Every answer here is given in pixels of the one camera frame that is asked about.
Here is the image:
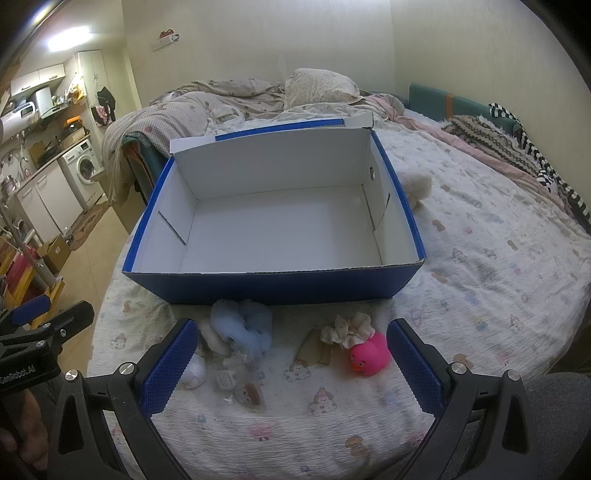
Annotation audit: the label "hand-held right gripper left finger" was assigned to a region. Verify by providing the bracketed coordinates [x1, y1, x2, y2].
[46, 318, 200, 480]

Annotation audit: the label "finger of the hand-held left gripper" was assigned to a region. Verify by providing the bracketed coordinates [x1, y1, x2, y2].
[0, 295, 51, 330]
[14, 301, 95, 347]

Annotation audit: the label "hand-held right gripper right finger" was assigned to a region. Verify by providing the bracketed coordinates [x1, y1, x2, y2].
[387, 318, 550, 480]

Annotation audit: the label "white round pompom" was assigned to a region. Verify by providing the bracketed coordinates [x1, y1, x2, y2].
[178, 353, 206, 389]

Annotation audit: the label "pink fluffy item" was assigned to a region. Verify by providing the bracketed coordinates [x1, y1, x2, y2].
[349, 332, 389, 377]

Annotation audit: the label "white fluffy plush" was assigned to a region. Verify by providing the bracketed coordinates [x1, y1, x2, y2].
[198, 323, 236, 357]

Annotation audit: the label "clear plastic packaged toy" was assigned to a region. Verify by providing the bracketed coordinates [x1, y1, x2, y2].
[213, 353, 266, 409]

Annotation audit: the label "floral fabric scrunchie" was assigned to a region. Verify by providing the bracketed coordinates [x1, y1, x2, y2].
[321, 312, 376, 349]

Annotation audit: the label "light blue fluffy plush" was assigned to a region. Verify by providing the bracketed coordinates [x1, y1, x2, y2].
[210, 299, 274, 358]

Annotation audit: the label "white cardboard box blue tape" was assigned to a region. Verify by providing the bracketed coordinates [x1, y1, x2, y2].
[122, 115, 426, 306]

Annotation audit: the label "person's left hand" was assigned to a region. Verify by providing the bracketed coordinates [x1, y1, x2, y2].
[0, 391, 51, 480]

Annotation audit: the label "yellow and red rack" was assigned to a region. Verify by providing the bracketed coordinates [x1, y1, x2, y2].
[0, 235, 43, 317]

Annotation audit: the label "patterned floor rug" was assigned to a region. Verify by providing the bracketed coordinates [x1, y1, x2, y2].
[69, 200, 112, 253]

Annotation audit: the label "brown card piece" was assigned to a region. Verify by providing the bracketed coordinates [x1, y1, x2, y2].
[295, 330, 337, 367]

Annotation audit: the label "white kitchen base cabinet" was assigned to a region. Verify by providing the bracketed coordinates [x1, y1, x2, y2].
[16, 161, 85, 246]

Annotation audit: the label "bed with printed sheet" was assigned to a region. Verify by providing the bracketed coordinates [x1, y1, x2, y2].
[88, 83, 591, 480]

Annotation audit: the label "white washing machine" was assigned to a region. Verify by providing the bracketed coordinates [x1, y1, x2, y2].
[59, 138, 108, 214]

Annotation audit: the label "person's grey clothing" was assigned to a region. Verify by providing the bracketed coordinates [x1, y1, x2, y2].
[524, 368, 591, 480]

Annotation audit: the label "cream fluffy plush toy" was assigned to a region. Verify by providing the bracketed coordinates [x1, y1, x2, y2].
[399, 171, 434, 211]

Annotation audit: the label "white water heater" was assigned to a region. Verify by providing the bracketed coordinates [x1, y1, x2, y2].
[0, 102, 40, 147]

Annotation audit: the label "black hanging clothing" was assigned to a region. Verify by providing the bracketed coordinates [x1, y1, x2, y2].
[95, 87, 117, 126]

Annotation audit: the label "black and white striped cloth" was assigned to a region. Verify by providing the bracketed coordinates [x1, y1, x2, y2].
[489, 102, 591, 223]

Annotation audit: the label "beige printed quilt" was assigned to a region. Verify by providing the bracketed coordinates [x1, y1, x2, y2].
[102, 76, 296, 208]

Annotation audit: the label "patterned knitted blanket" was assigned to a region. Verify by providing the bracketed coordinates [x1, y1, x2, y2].
[443, 113, 555, 185]

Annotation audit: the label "pink blanket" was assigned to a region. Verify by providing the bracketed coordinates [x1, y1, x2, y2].
[367, 92, 571, 215]

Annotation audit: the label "green headboard cushion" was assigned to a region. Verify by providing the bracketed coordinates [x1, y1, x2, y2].
[409, 82, 523, 136]

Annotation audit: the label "floral pillow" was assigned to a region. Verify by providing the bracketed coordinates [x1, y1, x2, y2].
[284, 68, 361, 112]

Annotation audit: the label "teal bed frame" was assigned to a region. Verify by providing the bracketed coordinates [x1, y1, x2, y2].
[120, 131, 170, 208]

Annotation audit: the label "white wall cabinets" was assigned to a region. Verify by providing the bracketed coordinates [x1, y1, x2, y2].
[9, 62, 68, 97]

